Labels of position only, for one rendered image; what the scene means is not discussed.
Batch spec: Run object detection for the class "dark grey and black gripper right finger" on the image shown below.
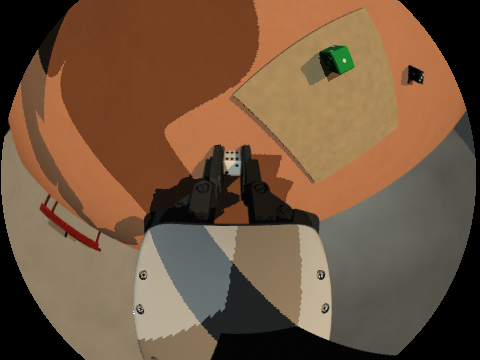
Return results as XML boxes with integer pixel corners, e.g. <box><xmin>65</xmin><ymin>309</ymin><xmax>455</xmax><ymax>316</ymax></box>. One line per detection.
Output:
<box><xmin>240</xmin><ymin>145</ymin><xmax>319</xmax><ymax>234</ymax></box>

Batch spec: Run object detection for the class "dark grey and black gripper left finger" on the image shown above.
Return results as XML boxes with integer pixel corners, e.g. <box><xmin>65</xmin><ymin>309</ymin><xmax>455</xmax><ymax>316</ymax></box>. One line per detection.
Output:
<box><xmin>144</xmin><ymin>145</ymin><xmax>224</xmax><ymax>233</ymax></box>

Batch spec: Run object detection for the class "green die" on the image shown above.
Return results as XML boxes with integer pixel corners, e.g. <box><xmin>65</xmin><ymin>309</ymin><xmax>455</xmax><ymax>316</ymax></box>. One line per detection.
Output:
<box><xmin>319</xmin><ymin>45</ymin><xmax>355</xmax><ymax>75</ymax></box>

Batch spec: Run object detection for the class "black die with white pips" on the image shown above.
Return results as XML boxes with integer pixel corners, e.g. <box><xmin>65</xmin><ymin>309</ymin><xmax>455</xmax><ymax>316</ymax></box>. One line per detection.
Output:
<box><xmin>408</xmin><ymin>65</ymin><xmax>424</xmax><ymax>84</ymax></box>

